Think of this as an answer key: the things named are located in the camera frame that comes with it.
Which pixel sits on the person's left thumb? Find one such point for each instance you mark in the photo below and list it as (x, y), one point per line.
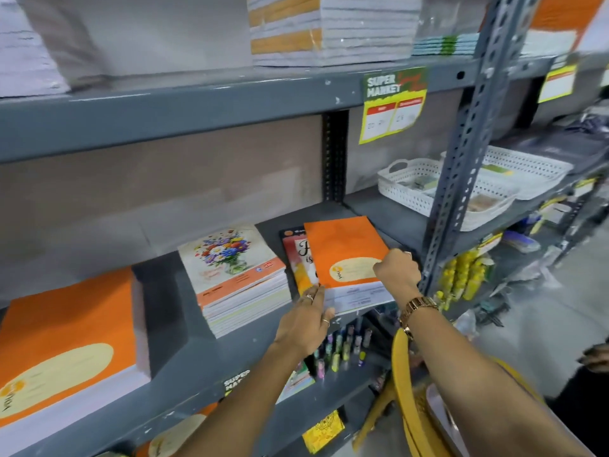
(328, 315)

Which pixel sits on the green and yellow price label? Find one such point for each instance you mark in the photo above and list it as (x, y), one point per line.
(392, 104)

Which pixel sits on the row of yellow bottles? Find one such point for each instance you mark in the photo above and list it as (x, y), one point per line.
(464, 278)

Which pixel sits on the person's right fingers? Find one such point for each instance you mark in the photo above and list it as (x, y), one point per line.
(404, 256)

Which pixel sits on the yellow patterned notebook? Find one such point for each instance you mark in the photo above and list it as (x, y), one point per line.
(323, 432)

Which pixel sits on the green and blue notebook stack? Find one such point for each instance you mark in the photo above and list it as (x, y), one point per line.
(447, 45)

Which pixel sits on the large orange notebook stack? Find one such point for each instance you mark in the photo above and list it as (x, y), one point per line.
(62, 337)

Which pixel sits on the grey metal shelf rack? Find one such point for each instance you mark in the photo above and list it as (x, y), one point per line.
(190, 114)

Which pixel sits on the white paper stack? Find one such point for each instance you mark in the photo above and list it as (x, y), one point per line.
(24, 52)

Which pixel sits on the row of colourful markers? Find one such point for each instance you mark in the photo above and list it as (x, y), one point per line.
(340, 349)

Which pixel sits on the person's left hand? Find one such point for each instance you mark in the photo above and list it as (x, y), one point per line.
(299, 328)

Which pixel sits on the small orange notebook stack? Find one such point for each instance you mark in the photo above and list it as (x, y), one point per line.
(342, 247)

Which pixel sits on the yellow and white price label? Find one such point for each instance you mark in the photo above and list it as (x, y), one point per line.
(557, 84)

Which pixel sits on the orange cover paper stack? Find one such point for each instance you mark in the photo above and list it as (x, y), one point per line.
(556, 23)

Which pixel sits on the person's right hand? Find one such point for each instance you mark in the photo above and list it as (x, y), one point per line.
(397, 276)

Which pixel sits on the pink lettered notebook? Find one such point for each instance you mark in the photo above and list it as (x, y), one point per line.
(299, 261)

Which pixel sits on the floral cover notebook stack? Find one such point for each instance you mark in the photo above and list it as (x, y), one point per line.
(228, 271)

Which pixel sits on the white plastic basket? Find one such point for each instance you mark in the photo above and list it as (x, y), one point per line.
(533, 173)
(414, 195)

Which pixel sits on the orange and white notebook stack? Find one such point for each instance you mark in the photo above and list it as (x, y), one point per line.
(328, 28)

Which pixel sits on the person's left forearm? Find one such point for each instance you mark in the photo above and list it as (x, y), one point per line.
(238, 404)

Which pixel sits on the gold wristwatch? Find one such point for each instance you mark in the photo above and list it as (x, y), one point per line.
(415, 306)

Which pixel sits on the person's right forearm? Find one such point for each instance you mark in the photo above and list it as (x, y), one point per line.
(476, 390)

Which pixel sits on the green bordered notebook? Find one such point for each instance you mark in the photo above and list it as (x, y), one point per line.
(297, 383)

